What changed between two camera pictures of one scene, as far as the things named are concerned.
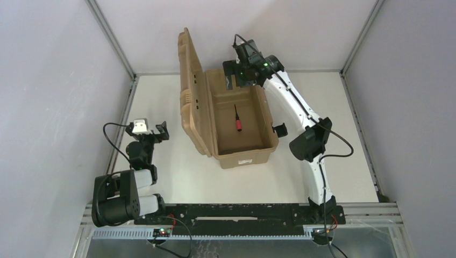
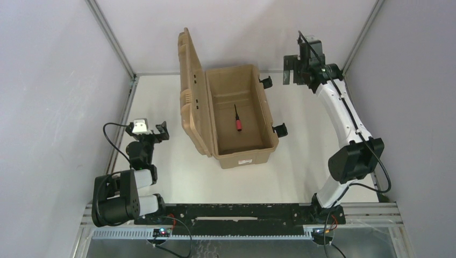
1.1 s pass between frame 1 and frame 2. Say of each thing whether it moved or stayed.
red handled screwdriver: stayed
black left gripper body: stayed
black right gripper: moved
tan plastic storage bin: stayed
